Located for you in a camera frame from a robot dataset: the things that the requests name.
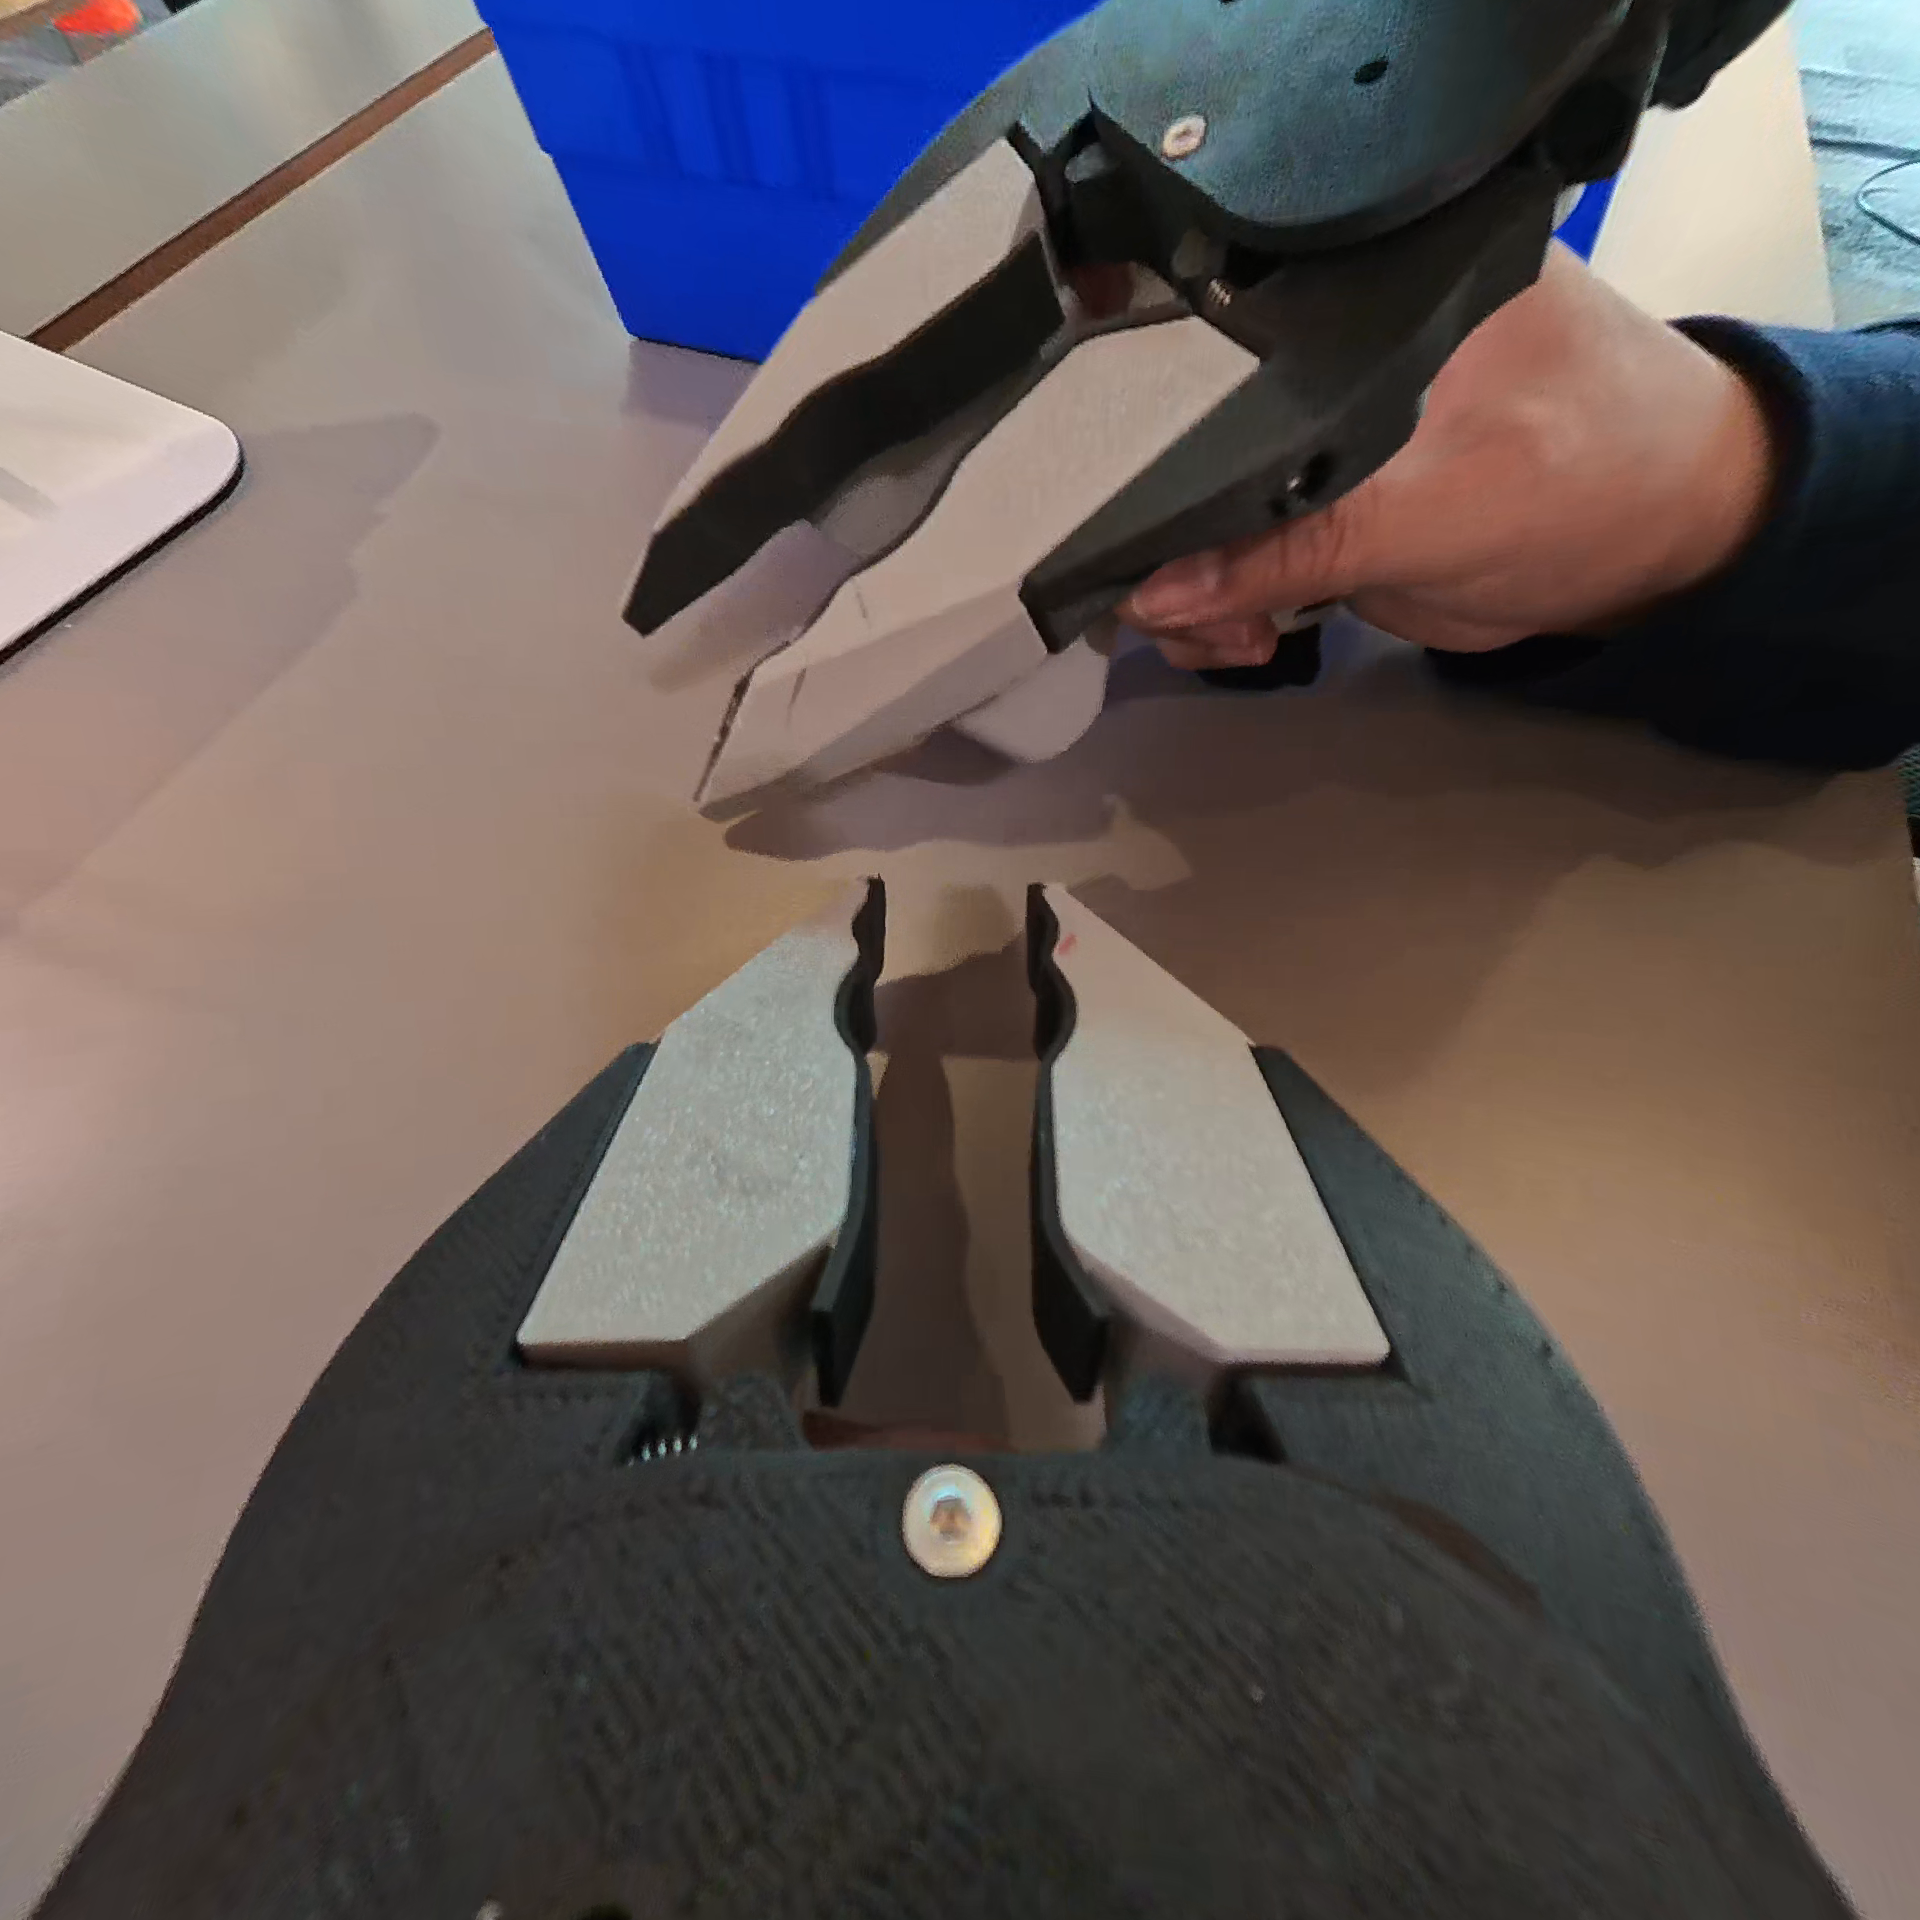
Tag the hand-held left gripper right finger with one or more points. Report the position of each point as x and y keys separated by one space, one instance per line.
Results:
x=1201 y=1200

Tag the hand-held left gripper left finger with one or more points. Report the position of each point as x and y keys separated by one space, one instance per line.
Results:
x=704 y=1200

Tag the person's right hand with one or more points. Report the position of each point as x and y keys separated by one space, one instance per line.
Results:
x=1576 y=480

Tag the blue plastic bin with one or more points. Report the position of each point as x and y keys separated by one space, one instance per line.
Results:
x=720 y=165

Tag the person's right forearm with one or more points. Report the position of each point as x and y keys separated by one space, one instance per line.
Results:
x=1829 y=569

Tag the white tilting document stand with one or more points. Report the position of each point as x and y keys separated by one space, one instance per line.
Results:
x=89 y=465

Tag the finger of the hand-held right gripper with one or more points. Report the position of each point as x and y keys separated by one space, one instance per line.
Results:
x=901 y=301
x=1021 y=494

